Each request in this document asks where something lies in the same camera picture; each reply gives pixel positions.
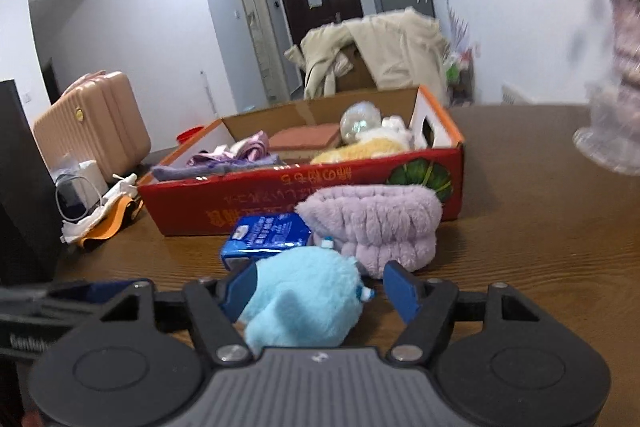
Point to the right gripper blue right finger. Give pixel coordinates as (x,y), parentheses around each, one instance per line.
(426,308)

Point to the lavender knit cloth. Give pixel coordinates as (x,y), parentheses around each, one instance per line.
(213,168)

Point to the wooden chair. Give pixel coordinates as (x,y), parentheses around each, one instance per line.
(351,72)

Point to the orange pouch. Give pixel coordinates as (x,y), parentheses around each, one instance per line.
(119,217)

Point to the white crumpled cloth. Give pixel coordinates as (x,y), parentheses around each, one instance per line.
(71,231)

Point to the red bucket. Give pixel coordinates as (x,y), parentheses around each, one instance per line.
(185,136)

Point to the clear glass bowl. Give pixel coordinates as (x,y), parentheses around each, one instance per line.
(611,139)

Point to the white yellow hamster plush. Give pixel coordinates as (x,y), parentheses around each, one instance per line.
(391,138)

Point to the blue tissue pack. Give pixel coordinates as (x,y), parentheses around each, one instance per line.
(259,237)

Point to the red cardboard box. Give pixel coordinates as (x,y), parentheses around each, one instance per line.
(211,205)

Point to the black paper bag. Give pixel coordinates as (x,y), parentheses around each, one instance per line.
(30,222)

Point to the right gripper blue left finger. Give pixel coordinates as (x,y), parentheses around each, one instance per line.
(213,307)

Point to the iridescent scrunchie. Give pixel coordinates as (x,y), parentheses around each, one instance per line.
(358,118)

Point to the pink suitcase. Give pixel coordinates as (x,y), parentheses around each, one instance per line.
(97,118)

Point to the beige jacket on chair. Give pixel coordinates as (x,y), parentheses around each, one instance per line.
(401,49)

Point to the lilac fluffy headband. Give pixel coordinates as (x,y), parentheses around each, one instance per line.
(376,224)

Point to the light blue fluffy plush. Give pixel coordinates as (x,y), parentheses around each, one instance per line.
(305,297)

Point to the orange scrubbing sponge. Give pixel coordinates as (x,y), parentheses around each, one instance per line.
(318,137)

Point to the pink textured vase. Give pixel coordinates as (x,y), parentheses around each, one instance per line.
(626,61)

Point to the purple satin scrunchie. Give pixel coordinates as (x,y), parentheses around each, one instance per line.
(252,148)

